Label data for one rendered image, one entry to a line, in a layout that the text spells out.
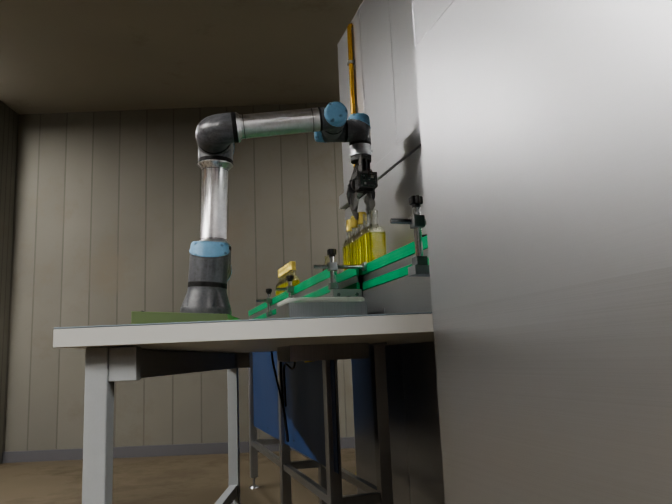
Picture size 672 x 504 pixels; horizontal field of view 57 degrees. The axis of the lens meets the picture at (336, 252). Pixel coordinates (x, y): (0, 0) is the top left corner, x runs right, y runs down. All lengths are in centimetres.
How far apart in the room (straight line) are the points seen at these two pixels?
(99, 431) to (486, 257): 72
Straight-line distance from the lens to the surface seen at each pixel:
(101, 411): 120
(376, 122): 248
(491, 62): 96
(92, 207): 543
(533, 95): 86
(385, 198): 226
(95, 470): 121
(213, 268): 188
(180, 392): 506
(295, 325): 109
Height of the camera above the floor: 68
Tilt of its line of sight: 10 degrees up
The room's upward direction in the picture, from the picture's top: 2 degrees counter-clockwise
